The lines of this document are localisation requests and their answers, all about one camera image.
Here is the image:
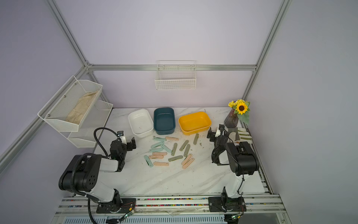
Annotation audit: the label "olive knife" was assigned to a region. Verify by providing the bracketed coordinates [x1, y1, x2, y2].
[193, 133, 199, 145]
[168, 155, 184, 162]
[171, 143, 178, 156]
[184, 144, 190, 157]
[180, 140, 189, 151]

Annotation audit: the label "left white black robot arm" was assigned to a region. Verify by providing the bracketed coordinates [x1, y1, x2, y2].
[58, 127, 137, 206]

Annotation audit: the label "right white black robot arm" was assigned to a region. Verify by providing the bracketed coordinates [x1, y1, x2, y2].
[207, 125, 260, 212]

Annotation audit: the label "yellow storage box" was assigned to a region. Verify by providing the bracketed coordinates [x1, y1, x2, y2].
[178, 112, 212, 135]

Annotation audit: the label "white storage box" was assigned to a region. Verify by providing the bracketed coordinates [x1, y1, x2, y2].
[128, 109, 154, 138]

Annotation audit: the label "dark teal storage box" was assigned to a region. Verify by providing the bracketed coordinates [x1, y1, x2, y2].
[154, 107, 176, 135]

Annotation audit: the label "mint knife lower middle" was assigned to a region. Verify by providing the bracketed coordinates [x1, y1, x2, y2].
[149, 147, 164, 153]

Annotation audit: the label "mint knife upper middle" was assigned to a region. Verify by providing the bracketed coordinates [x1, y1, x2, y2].
[151, 141, 164, 148]

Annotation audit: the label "pink knife middle left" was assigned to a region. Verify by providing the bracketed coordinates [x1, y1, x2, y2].
[149, 155, 164, 159]

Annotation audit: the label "pink knife upper left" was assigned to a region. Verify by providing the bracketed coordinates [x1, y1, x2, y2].
[153, 152, 167, 156]

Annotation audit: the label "mint knife far left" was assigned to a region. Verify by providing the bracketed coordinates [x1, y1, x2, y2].
[144, 155, 154, 168]

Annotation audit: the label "mint knife top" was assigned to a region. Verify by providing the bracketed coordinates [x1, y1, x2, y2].
[153, 136, 166, 141]

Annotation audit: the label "white green work glove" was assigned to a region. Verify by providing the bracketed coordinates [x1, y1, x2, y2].
[227, 127, 253, 144]

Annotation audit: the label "purple glass vase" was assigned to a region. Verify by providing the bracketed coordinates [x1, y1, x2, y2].
[224, 109, 239, 128]

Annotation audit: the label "pink knife bottom left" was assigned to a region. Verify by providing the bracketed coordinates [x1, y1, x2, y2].
[153, 161, 169, 166]

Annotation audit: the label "mint knife short middle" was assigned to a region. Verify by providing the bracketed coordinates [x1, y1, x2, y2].
[161, 144, 172, 154]

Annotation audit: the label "pink knife right upper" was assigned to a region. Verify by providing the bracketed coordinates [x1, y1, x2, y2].
[181, 154, 193, 166]

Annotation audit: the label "pink knife top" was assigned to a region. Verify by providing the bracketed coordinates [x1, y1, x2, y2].
[165, 136, 179, 141]

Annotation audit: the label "yellow sunflower bouquet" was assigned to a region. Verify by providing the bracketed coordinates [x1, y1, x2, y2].
[228, 99, 250, 125]

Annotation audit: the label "beige cloth in shelf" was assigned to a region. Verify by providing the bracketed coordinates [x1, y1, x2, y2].
[65, 91, 98, 125]

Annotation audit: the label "white mesh two-tier shelf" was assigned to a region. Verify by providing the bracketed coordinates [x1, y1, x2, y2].
[38, 76, 113, 148]

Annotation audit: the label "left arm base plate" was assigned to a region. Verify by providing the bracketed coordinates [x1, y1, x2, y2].
[96, 198, 137, 214]

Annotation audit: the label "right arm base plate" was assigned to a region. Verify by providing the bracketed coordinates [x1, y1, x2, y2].
[208, 197, 247, 212]

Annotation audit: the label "white wire wall basket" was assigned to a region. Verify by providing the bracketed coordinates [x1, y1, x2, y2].
[155, 60, 196, 91]

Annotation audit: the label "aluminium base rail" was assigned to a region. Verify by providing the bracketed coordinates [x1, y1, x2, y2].
[55, 194, 287, 217]

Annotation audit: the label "aluminium frame struts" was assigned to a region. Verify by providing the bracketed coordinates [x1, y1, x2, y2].
[1, 1, 284, 178]

